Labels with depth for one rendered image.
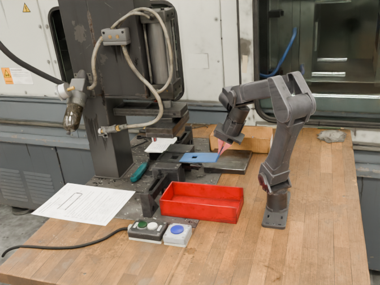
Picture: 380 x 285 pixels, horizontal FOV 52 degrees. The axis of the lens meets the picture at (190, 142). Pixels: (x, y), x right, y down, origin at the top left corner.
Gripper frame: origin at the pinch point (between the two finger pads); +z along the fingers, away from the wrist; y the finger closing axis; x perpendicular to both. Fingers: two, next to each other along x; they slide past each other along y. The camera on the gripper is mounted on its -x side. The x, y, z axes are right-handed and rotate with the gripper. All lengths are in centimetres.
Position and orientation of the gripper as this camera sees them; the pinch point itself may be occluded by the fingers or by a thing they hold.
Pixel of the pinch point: (220, 152)
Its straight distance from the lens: 138.6
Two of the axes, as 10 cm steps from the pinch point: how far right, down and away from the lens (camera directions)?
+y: -8.9, -4.4, 1.1
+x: -3.1, 4.2, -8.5
